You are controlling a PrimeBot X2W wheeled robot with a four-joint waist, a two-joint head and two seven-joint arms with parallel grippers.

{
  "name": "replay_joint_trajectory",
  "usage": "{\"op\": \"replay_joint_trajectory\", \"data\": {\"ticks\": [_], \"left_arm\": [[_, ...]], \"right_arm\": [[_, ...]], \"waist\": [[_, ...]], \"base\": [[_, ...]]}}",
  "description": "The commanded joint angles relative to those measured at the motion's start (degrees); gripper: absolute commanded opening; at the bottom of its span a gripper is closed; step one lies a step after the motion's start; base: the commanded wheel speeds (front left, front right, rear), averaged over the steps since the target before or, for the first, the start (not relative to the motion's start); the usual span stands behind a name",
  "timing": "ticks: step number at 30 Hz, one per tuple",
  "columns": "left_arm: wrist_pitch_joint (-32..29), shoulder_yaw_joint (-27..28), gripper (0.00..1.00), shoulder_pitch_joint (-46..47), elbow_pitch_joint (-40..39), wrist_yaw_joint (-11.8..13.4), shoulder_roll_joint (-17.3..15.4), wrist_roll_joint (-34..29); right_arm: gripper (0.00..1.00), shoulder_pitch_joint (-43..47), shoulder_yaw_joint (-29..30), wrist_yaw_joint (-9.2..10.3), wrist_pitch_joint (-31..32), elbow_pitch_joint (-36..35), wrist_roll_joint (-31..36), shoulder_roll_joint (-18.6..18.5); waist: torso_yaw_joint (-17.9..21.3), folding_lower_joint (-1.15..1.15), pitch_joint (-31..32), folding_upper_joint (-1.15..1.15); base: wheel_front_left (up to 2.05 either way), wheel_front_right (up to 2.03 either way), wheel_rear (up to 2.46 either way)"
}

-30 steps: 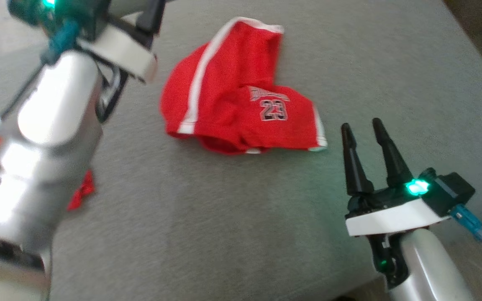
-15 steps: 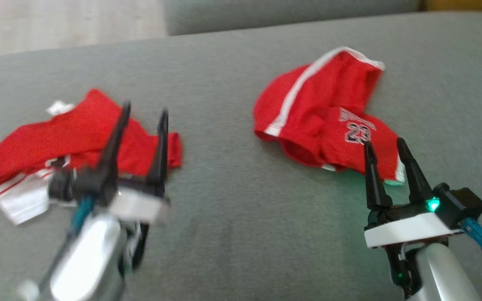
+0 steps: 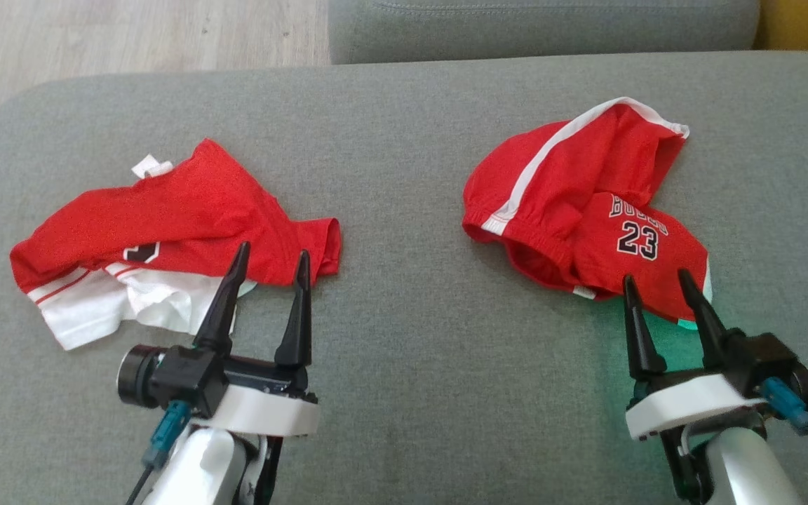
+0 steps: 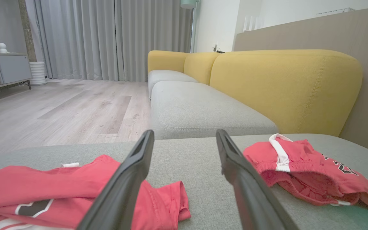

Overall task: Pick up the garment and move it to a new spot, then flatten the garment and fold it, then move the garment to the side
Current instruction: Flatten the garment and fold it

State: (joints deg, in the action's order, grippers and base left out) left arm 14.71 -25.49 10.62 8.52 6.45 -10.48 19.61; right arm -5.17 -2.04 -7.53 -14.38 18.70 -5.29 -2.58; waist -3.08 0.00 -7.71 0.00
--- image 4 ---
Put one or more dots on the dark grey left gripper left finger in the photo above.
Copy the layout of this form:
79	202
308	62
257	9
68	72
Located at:
120	188

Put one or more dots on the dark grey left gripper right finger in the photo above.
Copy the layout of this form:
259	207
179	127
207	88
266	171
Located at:
251	198

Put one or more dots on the red and white basketball jersey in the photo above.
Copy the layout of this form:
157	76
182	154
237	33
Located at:
59	182

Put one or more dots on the red shorts with white stripes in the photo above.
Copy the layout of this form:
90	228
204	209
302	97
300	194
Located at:
308	169

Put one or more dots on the large yellow sofa backrest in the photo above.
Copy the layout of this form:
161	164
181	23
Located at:
283	89

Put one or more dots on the white ribbed cylinder bin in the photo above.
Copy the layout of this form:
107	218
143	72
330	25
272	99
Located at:
38	73

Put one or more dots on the beige wood partition panel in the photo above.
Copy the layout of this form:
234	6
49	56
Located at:
331	35

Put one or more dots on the grey curtain panel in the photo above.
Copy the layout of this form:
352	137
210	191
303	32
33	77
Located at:
155	35
75	38

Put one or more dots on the grey sideboard cabinet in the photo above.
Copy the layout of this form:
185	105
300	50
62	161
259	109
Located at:
13	68

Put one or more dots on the white air conditioner unit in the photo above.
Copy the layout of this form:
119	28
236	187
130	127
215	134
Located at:
334	11

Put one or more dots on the white router with antennas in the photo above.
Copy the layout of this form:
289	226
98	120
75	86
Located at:
245	24

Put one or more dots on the floor lamp with teal shade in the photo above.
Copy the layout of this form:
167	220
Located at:
188	3

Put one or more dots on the white wall socket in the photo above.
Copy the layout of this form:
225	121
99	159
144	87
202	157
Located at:
215	47

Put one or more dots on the small white camera figure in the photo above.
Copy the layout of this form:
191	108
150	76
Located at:
2	47

